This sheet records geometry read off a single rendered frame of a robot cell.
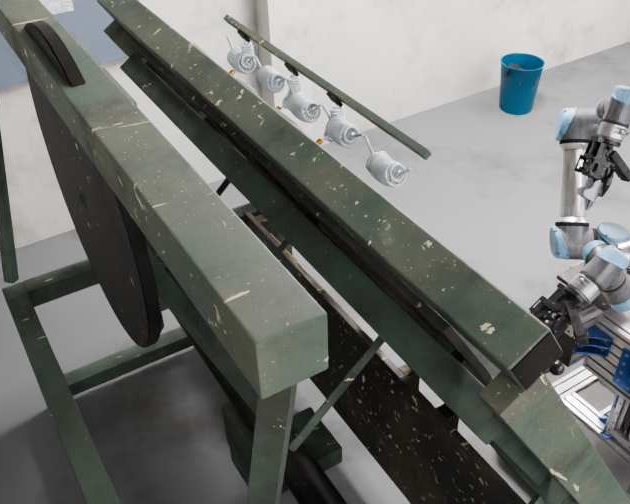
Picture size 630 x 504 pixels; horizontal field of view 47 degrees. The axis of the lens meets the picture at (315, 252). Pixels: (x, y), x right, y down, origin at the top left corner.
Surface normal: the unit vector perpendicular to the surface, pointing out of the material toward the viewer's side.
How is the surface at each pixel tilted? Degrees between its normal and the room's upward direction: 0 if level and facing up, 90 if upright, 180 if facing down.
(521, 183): 0
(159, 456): 0
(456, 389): 32
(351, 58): 90
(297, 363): 90
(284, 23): 90
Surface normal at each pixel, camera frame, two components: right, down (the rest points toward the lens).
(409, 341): -0.47, -0.49
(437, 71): 0.53, 0.51
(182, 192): -0.03, -0.79
